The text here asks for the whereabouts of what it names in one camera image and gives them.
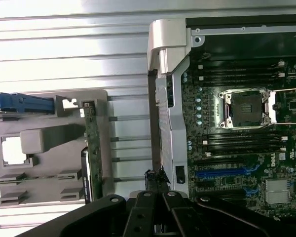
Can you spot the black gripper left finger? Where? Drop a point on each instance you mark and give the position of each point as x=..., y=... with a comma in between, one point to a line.
x=140, y=217

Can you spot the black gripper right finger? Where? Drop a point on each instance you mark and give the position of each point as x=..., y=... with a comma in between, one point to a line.
x=182, y=217

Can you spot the black case release latch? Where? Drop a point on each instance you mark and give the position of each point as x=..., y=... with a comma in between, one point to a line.
x=180, y=174

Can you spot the green motherboard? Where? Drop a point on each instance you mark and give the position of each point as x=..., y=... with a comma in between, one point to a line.
x=227, y=180

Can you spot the blue expansion slot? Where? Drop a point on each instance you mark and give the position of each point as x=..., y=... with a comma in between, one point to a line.
x=219, y=172

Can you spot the black open PC case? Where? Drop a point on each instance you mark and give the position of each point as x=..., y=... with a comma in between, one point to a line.
x=177, y=128

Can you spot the RAM slot black latches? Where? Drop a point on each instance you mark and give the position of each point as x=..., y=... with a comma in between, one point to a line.
x=241, y=146
x=236, y=83
x=241, y=135
x=236, y=71

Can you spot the silver chipset heat sink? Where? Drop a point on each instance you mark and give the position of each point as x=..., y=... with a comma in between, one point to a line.
x=276, y=191

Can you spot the grey plastic parts rack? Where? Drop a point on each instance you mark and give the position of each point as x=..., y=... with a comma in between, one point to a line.
x=51, y=163

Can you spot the green RAM stick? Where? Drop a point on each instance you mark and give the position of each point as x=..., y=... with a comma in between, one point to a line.
x=39, y=178

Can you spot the CPU socket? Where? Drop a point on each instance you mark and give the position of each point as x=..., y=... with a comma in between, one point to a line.
x=245, y=108

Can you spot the silver socket cover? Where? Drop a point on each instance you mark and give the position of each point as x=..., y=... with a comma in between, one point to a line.
x=273, y=108

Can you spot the hard disk in blue caddy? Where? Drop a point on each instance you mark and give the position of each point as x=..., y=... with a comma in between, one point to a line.
x=27, y=102

